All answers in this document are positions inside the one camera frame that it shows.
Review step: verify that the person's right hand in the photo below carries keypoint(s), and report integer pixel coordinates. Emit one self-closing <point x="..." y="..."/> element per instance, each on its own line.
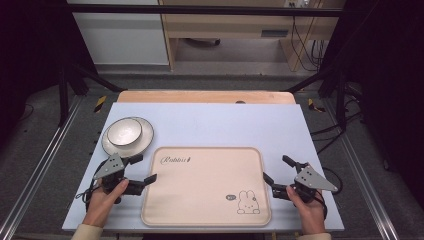
<point x="308" y="213"/>

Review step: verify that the white cabinet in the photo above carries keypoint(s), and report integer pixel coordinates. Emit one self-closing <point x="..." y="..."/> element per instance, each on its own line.
<point x="123" y="36"/>

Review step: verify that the beige tray with rabbit print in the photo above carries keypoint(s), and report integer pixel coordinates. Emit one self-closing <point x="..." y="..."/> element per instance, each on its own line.
<point x="200" y="186"/>

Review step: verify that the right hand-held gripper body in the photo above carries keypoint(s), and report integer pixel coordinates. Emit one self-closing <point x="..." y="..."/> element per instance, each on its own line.
<point x="311" y="180"/>

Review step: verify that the yellow and black tape strip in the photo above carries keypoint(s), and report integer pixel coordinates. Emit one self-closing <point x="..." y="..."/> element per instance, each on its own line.
<point x="311" y="104"/>
<point x="100" y="104"/>

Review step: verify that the black horizontal frame bar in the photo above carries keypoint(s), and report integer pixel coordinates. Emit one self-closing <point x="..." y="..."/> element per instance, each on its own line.
<point x="200" y="10"/>

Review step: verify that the white power strip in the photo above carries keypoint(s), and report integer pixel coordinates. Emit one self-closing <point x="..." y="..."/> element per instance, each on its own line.
<point x="296" y="3"/>

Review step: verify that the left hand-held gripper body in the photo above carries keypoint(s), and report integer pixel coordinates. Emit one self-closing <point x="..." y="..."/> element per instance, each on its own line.
<point x="109" y="167"/>

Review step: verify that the black curtain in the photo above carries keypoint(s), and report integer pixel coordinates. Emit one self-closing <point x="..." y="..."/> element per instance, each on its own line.
<point x="30" y="50"/>
<point x="390" y="83"/>

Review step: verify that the light blue table board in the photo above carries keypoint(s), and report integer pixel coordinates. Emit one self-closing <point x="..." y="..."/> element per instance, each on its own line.
<point x="216" y="126"/>

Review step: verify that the person's left hand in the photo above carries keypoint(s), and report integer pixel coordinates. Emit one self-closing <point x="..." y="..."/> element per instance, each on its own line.
<point x="103" y="203"/>

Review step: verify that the wooden desk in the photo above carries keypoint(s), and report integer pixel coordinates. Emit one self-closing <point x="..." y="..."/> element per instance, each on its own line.
<point x="230" y="26"/>

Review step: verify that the aluminium rail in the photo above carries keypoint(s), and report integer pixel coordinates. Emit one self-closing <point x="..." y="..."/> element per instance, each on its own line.
<point x="363" y="180"/>
<point x="40" y="156"/>

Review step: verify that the wooden table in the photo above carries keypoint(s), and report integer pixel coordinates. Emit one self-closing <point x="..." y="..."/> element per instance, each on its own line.
<point x="200" y="96"/>

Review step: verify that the white plate with dark rim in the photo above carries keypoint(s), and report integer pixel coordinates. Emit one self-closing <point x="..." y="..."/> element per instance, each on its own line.
<point x="146" y="140"/>

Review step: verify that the white bowl with dark rim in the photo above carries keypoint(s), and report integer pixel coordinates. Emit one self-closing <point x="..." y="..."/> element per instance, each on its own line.
<point x="124" y="131"/>

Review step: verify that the black metal stand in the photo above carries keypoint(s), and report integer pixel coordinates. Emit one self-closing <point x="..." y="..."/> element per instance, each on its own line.
<point x="340" y="96"/>
<point x="63" y="96"/>

